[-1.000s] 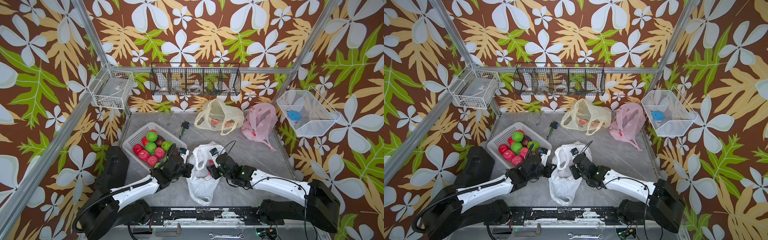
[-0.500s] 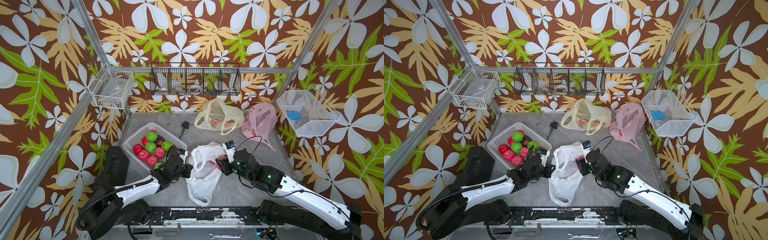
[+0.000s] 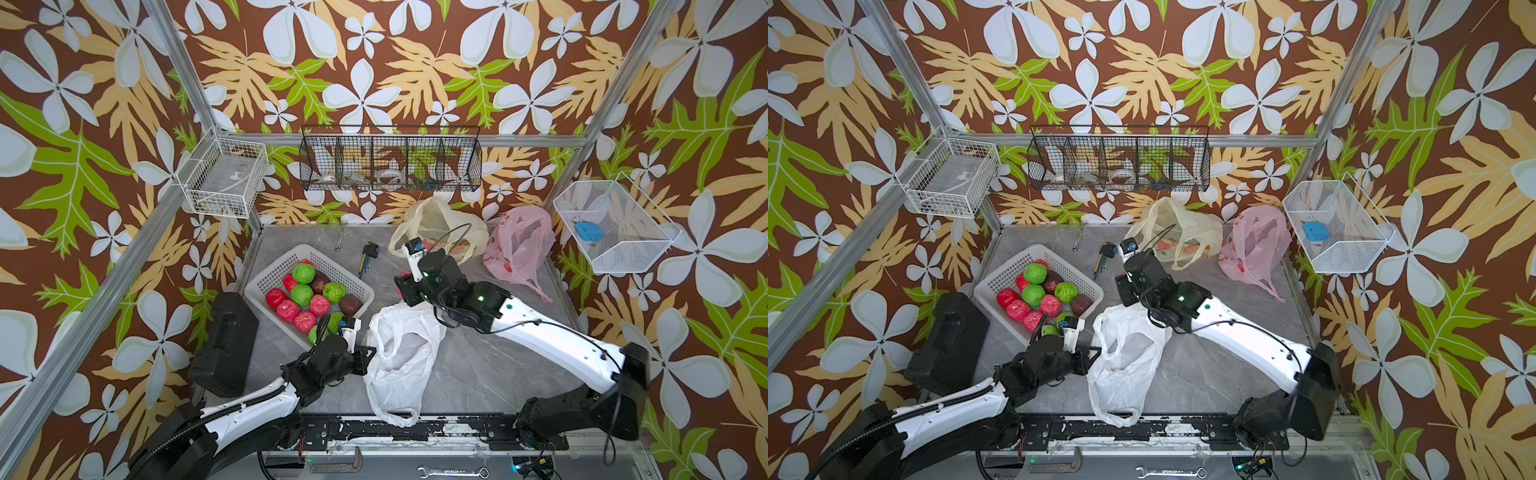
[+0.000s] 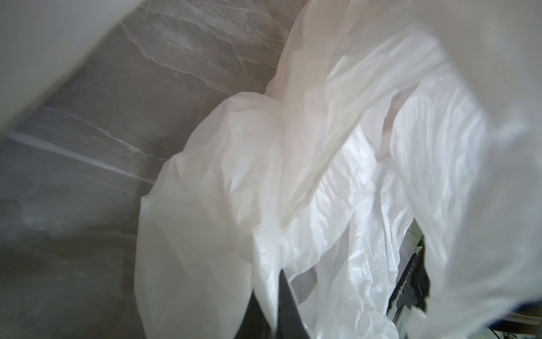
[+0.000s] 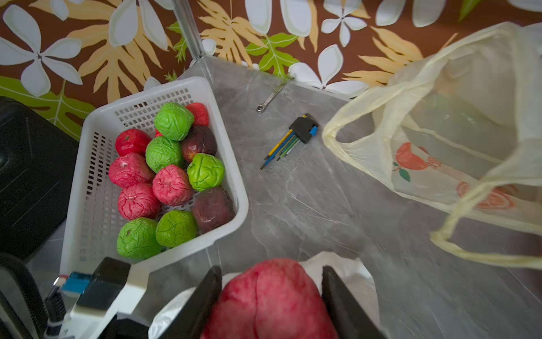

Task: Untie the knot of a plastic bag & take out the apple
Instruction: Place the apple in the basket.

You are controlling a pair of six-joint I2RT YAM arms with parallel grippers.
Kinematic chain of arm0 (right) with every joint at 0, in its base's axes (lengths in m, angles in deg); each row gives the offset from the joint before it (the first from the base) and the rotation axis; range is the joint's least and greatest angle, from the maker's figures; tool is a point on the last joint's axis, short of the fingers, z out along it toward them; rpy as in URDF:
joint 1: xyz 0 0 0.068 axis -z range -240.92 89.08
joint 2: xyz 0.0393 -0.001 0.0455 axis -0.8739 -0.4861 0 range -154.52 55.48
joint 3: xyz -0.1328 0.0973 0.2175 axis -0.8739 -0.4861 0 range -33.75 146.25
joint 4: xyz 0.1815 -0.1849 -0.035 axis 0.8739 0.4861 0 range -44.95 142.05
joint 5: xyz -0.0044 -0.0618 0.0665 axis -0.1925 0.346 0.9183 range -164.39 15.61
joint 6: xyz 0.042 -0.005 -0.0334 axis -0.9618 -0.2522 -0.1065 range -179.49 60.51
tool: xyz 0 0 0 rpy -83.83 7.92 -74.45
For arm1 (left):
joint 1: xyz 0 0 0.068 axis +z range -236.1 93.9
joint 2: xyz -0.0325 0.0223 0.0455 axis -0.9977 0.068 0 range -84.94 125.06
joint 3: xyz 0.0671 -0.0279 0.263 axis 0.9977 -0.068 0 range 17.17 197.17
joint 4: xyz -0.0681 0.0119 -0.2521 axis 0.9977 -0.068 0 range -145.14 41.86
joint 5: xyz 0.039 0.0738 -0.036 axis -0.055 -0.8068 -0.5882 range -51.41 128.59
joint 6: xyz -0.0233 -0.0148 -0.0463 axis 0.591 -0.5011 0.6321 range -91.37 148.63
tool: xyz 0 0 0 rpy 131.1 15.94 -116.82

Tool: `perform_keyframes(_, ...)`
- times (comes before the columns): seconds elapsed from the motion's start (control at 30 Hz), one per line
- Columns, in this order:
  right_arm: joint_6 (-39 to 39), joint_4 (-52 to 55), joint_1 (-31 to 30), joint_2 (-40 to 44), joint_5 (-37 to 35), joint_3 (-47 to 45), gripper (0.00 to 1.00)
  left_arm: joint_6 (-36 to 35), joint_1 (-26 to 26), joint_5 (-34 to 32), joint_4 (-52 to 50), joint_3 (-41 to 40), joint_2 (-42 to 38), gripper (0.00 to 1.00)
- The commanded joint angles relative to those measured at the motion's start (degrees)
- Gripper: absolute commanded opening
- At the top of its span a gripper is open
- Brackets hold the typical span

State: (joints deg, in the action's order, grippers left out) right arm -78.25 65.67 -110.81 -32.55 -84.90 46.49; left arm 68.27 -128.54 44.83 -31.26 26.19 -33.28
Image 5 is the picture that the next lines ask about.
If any left aluminium frame post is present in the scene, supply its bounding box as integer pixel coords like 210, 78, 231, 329
172, 0, 206, 60

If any yellow orange-print plastic bag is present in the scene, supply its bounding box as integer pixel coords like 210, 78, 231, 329
322, 22, 541, 270

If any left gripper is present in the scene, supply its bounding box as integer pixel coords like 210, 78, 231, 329
98, 319, 149, 339

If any small silver spanner on table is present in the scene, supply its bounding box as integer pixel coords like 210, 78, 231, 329
255, 77, 293, 113

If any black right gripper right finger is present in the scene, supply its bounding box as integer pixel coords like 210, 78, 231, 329
322, 266, 385, 339

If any white plastic bag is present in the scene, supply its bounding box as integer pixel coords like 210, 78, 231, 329
148, 251, 381, 338

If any black tool case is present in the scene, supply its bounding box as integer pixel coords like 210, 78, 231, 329
1, 97, 78, 260

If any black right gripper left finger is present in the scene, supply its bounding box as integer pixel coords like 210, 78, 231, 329
159, 266, 222, 339

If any small black connector with wires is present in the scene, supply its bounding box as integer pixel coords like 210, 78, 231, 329
260, 114, 319, 170

